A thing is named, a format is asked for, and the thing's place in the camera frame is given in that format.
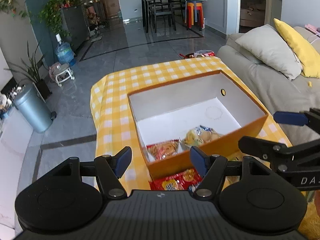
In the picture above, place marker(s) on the black dining chair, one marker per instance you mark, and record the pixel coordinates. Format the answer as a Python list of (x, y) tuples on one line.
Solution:
[(162, 8)]

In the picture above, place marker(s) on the yellow cushion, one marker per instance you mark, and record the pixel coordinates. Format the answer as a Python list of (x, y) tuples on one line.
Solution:
[(307, 54)]

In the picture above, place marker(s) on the beige sofa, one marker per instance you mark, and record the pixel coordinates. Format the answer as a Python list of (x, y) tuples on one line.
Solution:
[(272, 88)]

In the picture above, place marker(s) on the red Mimi snack bag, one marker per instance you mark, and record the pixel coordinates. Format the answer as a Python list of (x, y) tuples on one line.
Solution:
[(164, 149)]

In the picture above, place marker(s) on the yellow biscuit packet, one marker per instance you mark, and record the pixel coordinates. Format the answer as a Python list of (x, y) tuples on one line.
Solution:
[(200, 135)]

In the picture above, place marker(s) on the small white rolling stool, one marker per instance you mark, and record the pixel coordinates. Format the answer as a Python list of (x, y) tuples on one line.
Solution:
[(59, 73)]

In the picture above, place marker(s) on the stacked coloured plastic stools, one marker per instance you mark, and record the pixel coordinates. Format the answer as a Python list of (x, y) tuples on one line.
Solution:
[(194, 15)]

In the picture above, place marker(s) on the yellow fuzzy rug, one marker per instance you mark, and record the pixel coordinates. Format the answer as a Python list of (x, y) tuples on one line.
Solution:
[(309, 226)]

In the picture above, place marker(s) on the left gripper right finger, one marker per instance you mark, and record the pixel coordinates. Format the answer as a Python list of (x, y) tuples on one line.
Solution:
[(212, 170)]

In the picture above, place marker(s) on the red cracker packet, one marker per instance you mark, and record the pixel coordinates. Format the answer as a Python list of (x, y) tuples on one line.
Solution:
[(186, 180)]

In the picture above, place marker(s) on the beige cushion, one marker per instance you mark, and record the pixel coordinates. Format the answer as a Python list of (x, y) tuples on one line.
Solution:
[(266, 44)]

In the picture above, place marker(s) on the potted snake plant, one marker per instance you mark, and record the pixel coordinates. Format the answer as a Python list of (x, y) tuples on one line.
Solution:
[(31, 71)]

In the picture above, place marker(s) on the orange cardboard box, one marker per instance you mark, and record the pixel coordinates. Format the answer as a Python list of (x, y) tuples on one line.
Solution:
[(167, 111)]

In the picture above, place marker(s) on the trailing green pothos plant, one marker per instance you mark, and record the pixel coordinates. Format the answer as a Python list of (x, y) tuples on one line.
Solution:
[(51, 15)]

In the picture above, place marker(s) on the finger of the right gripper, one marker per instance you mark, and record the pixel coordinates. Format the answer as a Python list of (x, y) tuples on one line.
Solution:
[(297, 118), (260, 148)]

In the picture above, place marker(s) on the grey metal trash can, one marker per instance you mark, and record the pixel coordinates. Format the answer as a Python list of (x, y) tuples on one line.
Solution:
[(34, 109)]

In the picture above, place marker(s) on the dark grey cabinet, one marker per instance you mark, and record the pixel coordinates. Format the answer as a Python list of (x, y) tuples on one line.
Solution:
[(74, 23)]

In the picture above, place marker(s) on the blue water jug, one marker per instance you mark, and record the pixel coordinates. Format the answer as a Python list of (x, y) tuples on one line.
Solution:
[(64, 52)]

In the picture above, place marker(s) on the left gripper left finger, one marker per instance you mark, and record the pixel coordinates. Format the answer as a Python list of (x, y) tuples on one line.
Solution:
[(109, 169)]

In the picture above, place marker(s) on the red basket on floor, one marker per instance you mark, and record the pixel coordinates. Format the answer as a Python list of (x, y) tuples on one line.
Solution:
[(199, 53)]

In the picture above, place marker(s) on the dark dining table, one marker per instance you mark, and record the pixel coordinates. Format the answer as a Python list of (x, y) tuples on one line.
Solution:
[(177, 5)]

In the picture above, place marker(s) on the yellow checkered tablecloth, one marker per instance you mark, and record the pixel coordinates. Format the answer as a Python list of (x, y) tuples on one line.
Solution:
[(113, 118)]

